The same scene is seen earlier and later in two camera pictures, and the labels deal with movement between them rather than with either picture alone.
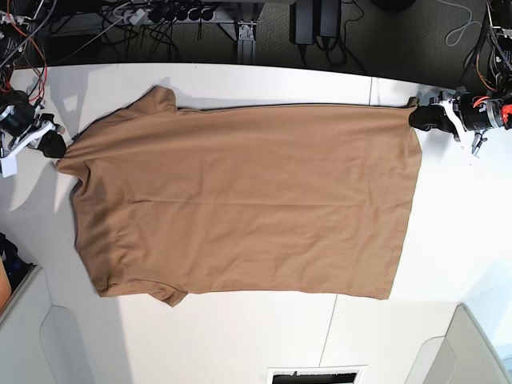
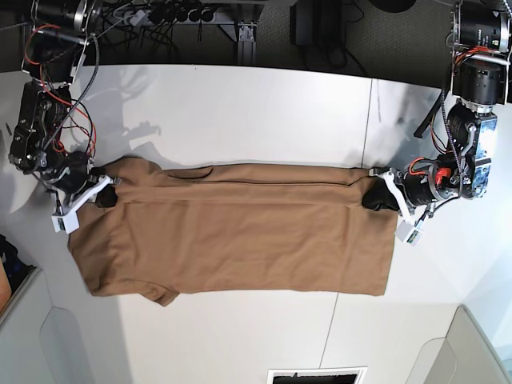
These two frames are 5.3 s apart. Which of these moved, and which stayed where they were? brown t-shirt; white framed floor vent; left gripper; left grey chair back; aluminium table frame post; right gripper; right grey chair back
Moved: right gripper; left gripper; brown t-shirt
Stayed: left grey chair back; white framed floor vent; right grey chair back; aluminium table frame post
